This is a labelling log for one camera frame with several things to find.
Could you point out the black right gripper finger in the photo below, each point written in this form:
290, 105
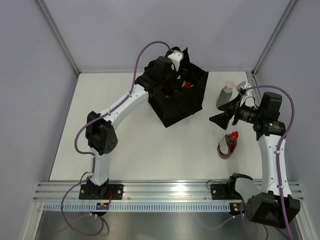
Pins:
222, 119
231, 105

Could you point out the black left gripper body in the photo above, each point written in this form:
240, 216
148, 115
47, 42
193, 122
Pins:
170, 79

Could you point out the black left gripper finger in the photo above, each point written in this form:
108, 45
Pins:
182, 77
162, 92

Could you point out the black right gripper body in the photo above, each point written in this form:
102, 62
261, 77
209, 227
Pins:
249, 114

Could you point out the green bottle beige pump cap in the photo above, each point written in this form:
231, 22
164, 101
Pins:
225, 93

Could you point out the dark red soap bottle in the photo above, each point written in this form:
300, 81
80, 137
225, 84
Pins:
227, 145

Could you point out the yellow soap bottle red cap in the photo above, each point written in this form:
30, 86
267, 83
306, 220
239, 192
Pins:
167, 91

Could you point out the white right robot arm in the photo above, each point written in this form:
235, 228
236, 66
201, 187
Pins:
272, 204

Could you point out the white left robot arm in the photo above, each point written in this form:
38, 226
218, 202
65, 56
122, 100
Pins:
101, 127

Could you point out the black canvas bag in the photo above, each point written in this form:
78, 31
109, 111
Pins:
184, 102

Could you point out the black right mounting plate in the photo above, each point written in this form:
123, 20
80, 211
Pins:
223, 192

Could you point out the black mounting plate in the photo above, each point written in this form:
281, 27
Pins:
104, 192
223, 192

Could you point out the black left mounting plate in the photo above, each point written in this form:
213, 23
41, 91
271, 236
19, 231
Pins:
104, 192

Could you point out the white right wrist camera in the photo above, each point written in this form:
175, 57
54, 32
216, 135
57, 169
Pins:
245, 92

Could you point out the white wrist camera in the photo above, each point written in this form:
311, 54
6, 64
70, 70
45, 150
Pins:
176, 57
245, 92

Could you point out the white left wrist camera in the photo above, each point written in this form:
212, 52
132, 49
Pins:
176, 57

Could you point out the aluminium frame rail right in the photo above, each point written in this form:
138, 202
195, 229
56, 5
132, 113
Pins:
280, 63

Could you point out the aluminium frame post left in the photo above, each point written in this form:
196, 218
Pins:
44, 10

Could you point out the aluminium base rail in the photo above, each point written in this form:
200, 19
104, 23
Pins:
131, 191

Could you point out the white slotted cable duct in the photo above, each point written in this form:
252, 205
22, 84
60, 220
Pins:
140, 207

